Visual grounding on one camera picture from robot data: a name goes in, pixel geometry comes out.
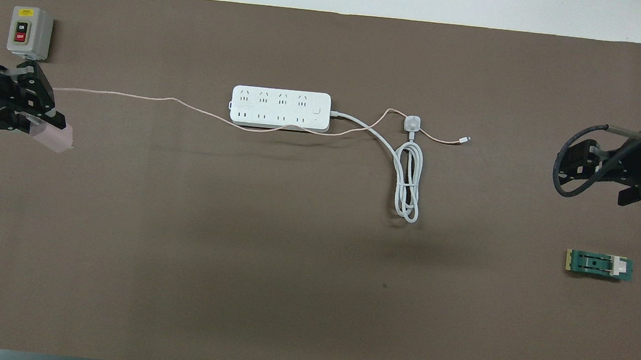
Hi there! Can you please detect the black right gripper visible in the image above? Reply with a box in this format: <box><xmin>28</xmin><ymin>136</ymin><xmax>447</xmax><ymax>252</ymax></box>
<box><xmin>556</xmin><ymin>128</ymin><xmax>641</xmax><ymax>209</ymax></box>

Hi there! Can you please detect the pink charger adapter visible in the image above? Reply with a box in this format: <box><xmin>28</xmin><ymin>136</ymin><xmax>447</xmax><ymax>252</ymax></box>
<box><xmin>27</xmin><ymin>120</ymin><xmax>77</xmax><ymax>155</ymax></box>

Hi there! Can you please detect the thin pink charging cable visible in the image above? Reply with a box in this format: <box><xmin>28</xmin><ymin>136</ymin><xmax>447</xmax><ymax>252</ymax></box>
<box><xmin>48</xmin><ymin>78</ymin><xmax>474</xmax><ymax>152</ymax></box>

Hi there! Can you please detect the white power strip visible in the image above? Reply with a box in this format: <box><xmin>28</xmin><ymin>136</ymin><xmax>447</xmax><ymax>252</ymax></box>
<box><xmin>228</xmin><ymin>84</ymin><xmax>333</xmax><ymax>134</ymax></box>

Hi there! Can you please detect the green circuit board clip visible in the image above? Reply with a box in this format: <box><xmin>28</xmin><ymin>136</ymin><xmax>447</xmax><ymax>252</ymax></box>
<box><xmin>564</xmin><ymin>248</ymin><xmax>635</xmax><ymax>284</ymax></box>

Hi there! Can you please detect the brown table mat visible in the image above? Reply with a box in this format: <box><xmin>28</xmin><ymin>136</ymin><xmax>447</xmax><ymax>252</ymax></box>
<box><xmin>0</xmin><ymin>0</ymin><xmax>641</xmax><ymax>360</ymax></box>

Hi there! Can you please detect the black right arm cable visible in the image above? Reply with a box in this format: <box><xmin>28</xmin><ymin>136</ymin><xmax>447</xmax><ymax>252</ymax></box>
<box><xmin>550</xmin><ymin>107</ymin><xmax>641</xmax><ymax>205</ymax></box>

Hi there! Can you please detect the grey on-off switch box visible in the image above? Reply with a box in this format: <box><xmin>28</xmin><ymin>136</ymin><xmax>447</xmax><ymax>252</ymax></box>
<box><xmin>6</xmin><ymin>5</ymin><xmax>55</xmax><ymax>63</ymax></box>

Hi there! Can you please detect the white power cord with plug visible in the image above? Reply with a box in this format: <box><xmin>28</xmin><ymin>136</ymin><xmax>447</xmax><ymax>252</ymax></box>
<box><xmin>322</xmin><ymin>108</ymin><xmax>429</xmax><ymax>225</ymax></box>

